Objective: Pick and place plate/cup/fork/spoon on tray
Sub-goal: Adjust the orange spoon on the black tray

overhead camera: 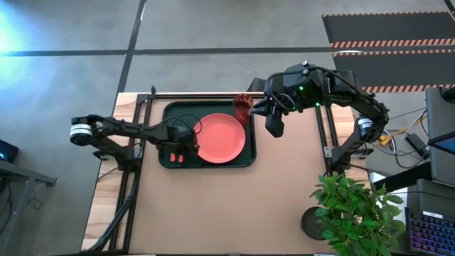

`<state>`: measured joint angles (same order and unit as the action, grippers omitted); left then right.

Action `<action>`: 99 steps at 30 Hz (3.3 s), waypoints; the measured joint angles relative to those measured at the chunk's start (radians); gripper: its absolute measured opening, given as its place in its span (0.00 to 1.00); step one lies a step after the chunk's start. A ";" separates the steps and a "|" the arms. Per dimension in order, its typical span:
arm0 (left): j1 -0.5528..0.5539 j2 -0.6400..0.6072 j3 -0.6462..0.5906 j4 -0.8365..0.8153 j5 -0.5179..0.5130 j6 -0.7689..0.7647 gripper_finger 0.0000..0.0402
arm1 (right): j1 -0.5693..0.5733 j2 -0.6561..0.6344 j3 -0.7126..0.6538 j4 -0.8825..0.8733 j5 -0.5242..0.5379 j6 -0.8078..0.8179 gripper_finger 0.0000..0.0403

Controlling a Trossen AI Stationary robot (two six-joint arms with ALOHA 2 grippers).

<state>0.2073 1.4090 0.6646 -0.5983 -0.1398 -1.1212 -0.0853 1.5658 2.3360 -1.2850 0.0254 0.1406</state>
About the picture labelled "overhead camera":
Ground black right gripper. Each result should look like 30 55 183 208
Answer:
250 94 287 139

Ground orange faceted plastic cup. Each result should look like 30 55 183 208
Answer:
232 92 255 124

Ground orange plastic plate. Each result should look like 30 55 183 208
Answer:
193 112 247 165

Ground dark green plastic tray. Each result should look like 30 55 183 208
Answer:
158 100 257 169

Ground black angular box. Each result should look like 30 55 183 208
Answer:
247 78 268 93

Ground tan table mat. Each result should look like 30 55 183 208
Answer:
128 98 336 255

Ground dark round plant pot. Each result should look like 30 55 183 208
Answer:
301 206 332 241

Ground green leafy plant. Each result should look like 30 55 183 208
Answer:
309 173 407 256

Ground black hazard-striped floor mat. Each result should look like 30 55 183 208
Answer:
331 49 455 95
321 11 455 49

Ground black side desk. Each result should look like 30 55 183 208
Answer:
369 161 433 193

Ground black power adapter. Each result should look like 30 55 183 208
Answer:
405 132 429 160

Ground grey side desk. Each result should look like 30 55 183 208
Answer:
0 159 58 256

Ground small black electronic device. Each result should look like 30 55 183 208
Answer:
0 139 20 164

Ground grey computer case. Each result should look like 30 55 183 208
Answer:
424 87 455 188

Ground blue lit screen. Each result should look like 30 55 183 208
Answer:
427 131 455 156

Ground backlit computer keyboard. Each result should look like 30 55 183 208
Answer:
405 208 455 256

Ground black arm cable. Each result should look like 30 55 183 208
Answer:
264 69 298 112
162 112 203 139

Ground black aluminium rig frame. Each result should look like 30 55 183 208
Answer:
81 85 338 255

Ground yellow floor cable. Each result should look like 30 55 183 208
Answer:
378 120 427 147

